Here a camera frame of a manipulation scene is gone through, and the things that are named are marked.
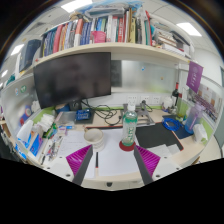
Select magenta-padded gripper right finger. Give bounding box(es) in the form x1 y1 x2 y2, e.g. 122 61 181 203
133 144 183 186

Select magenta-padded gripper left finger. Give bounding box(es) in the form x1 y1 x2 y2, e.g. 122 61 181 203
49 144 94 187

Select green-labelled drink bottle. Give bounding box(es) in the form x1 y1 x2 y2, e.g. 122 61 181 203
120 103 139 148

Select translucent purple water bottle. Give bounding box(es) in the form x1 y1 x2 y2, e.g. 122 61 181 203
184 102 205 135

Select flat round red coaster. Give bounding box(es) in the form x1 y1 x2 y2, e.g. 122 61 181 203
118 139 137 152

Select black desk mat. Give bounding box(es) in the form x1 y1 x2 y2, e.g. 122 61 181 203
134 121 184 152

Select white patterned ceramic cup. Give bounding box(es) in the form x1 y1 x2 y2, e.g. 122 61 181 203
83 127 106 153

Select white paper sheet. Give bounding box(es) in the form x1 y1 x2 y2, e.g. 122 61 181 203
84 128 142 179

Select clear plastic box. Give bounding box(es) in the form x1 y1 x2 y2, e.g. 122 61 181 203
54 110 78 127

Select grey metal laptop stand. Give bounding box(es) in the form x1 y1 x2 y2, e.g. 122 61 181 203
123 101 156 128

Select blue electronics box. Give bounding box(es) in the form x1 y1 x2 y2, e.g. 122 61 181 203
75 108 92 122

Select white tissue pack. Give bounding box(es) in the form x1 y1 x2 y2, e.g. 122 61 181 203
37 113 56 134

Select dark wine bottle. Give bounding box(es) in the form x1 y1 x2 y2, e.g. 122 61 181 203
171 82 180 108

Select black computer monitor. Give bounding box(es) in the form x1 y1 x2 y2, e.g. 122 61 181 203
33 51 112 111

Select purple hanging pennant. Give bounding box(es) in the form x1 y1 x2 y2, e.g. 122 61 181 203
185 60 204 94

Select shelf unit with books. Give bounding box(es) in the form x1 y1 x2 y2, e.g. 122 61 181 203
14 0 198 73

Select coiled blue cable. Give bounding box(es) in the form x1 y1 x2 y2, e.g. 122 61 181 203
162 117 183 132

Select black cables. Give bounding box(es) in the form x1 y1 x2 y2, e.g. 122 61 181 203
88 103 123 127

